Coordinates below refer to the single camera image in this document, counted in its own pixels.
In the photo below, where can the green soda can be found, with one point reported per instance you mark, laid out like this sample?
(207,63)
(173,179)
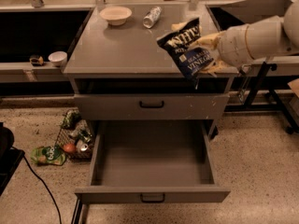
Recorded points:
(85,136)

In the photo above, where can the yellow sponge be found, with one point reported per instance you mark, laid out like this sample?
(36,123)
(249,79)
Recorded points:
(178,26)

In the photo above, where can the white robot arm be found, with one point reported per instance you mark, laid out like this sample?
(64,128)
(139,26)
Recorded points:
(290,22)

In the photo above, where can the small white bowl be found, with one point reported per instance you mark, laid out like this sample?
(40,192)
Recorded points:
(58,58)

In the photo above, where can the dark green snack bag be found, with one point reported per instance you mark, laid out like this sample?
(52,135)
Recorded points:
(70,119)

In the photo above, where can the open grey middle drawer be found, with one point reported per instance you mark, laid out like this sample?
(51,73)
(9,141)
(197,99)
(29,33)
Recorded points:
(152,161)

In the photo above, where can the blue chip bag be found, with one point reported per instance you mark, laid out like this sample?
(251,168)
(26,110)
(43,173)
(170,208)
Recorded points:
(190,60)

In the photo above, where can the tape measure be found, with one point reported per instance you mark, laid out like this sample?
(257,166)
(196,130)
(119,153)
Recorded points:
(36,60)

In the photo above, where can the beige paper bowl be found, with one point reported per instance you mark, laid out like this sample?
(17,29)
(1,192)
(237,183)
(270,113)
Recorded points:
(116,16)

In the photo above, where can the silver crushed can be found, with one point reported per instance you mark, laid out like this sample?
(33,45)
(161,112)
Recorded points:
(152,17)

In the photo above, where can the silver soda can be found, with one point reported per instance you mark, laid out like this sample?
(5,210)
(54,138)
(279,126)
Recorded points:
(82,147)

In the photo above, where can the red apple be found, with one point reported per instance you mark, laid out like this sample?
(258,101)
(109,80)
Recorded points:
(69,148)

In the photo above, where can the black tray stand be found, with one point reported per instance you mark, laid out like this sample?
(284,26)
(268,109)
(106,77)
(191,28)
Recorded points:
(257,10)

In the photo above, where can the closed grey top drawer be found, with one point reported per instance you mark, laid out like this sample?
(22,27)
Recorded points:
(150,106)

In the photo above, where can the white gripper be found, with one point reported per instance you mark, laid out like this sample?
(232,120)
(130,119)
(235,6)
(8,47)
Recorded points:
(233,46)

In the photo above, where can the black equipment at left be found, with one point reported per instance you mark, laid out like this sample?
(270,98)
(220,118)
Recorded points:
(10,157)

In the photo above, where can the grey drawer cabinet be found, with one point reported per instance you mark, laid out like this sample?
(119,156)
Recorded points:
(127,60)

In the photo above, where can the black wire basket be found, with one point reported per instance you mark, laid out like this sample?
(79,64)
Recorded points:
(66,136)

